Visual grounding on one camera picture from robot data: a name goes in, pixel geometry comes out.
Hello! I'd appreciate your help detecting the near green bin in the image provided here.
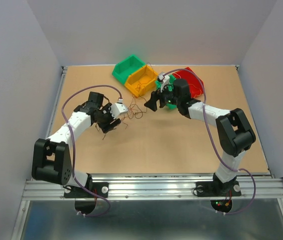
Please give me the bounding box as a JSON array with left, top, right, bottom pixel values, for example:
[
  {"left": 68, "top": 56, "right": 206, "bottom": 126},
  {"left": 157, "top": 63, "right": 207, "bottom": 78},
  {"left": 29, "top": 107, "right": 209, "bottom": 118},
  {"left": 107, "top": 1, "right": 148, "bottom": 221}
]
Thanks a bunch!
[{"left": 155, "top": 74, "right": 177, "bottom": 110}]

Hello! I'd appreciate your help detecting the red bin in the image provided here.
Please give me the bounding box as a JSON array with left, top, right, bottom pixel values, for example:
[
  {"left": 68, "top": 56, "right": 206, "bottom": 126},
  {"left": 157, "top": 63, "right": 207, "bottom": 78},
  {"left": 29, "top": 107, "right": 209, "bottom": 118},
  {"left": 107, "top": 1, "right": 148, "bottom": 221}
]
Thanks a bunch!
[{"left": 172, "top": 67, "right": 204, "bottom": 98}]

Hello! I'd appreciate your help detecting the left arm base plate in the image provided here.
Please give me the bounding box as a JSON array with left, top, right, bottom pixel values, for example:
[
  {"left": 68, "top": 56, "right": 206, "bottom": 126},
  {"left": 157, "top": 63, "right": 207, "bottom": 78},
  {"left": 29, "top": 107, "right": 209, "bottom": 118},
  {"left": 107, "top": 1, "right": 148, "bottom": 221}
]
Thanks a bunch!
[{"left": 63, "top": 181, "right": 110, "bottom": 200}]

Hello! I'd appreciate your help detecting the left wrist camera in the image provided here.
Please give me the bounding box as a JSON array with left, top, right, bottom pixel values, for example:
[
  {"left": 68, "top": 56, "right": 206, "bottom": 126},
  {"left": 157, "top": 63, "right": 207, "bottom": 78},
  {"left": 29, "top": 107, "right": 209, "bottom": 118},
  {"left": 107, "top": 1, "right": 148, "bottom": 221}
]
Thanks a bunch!
[{"left": 110, "top": 102, "right": 129, "bottom": 119}]

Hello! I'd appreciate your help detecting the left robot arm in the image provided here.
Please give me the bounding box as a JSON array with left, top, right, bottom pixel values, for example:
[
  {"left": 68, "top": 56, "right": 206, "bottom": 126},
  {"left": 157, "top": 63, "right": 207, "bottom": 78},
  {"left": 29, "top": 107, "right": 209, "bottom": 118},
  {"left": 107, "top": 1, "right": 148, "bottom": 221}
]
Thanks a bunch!
[{"left": 31, "top": 92, "right": 128, "bottom": 197}]

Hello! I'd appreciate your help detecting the yellow bin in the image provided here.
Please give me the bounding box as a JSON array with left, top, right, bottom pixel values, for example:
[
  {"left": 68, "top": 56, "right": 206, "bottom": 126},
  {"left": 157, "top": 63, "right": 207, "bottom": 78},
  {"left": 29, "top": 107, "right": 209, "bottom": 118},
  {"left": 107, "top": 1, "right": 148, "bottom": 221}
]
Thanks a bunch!
[{"left": 124, "top": 64, "right": 158, "bottom": 97}]

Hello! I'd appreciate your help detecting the red wire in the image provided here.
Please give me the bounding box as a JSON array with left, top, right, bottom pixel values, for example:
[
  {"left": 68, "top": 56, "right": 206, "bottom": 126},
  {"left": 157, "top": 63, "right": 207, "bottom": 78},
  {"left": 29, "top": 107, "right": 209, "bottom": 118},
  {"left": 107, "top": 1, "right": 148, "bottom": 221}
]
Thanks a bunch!
[{"left": 135, "top": 62, "right": 157, "bottom": 92}]

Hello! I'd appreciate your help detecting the yellow wire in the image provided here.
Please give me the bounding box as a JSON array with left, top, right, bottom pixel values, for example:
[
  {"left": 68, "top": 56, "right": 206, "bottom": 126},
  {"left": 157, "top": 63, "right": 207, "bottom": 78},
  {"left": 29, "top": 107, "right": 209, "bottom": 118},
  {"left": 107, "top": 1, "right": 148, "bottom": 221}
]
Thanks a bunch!
[{"left": 188, "top": 84, "right": 205, "bottom": 99}]

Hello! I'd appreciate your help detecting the green bin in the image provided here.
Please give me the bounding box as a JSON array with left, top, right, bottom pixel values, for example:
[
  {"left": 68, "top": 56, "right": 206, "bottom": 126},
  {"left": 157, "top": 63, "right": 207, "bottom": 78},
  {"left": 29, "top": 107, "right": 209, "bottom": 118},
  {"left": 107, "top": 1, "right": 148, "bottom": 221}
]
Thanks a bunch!
[
  {"left": 112, "top": 54, "right": 146, "bottom": 85},
  {"left": 155, "top": 74, "right": 177, "bottom": 110}
]

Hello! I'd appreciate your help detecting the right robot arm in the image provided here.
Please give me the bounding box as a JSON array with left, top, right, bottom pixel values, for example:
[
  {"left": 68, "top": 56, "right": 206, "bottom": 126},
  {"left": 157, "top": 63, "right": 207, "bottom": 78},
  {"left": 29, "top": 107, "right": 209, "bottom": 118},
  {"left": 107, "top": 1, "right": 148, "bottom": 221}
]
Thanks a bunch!
[{"left": 144, "top": 79, "right": 256, "bottom": 197}]

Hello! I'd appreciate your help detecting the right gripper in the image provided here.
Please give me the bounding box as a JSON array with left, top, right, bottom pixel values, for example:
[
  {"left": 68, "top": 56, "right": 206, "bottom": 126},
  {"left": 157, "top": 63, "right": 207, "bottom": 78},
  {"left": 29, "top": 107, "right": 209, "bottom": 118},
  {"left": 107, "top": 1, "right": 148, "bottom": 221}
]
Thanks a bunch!
[{"left": 143, "top": 82, "right": 180, "bottom": 112}]

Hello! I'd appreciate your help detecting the far green bin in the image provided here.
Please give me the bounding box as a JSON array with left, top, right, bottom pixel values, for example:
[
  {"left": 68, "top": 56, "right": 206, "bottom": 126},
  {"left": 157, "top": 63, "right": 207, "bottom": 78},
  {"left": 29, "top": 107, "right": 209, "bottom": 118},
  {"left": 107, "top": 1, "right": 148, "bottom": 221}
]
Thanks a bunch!
[{"left": 112, "top": 54, "right": 146, "bottom": 85}]

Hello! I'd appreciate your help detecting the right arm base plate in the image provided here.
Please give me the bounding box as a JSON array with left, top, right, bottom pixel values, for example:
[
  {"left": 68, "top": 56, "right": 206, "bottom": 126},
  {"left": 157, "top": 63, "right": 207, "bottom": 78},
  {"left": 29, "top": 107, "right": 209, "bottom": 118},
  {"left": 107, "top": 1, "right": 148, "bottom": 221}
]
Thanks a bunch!
[{"left": 194, "top": 181, "right": 242, "bottom": 198}]

